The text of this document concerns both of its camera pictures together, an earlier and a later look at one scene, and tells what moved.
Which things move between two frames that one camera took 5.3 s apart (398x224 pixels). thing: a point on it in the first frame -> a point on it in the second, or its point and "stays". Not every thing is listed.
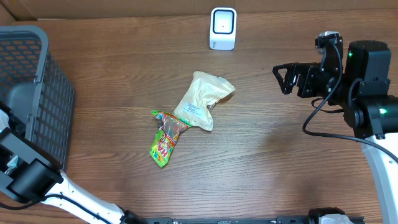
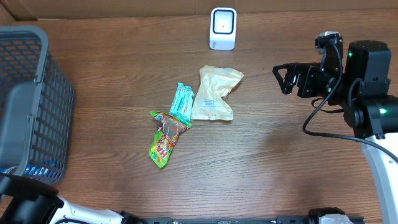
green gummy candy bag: (162, 146) stays
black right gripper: (305, 70) stays
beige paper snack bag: (204, 91) -> (216, 83)
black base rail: (286, 219) stays
